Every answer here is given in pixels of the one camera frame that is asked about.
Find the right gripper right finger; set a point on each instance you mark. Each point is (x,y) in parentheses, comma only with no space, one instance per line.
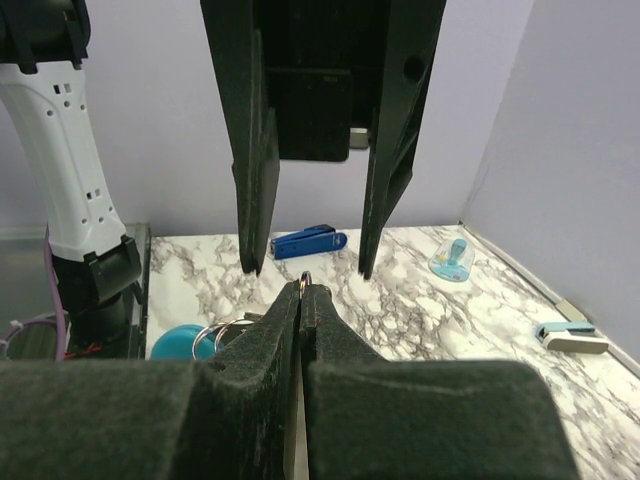
(371,418)

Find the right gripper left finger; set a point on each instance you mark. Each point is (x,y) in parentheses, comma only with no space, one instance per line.
(229,417)

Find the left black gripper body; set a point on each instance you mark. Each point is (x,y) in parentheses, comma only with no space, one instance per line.
(324,63)

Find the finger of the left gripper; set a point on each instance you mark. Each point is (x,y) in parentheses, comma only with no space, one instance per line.
(413,29)
(237,52)

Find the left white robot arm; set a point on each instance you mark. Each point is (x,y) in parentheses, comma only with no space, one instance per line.
(90,258)

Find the blue packaged item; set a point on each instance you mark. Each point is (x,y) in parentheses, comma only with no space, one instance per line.
(453,260)

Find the light blue white stapler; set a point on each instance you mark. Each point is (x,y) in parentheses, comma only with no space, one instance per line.
(571,337)

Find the beige wall clip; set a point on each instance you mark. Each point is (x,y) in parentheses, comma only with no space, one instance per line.
(570,312)

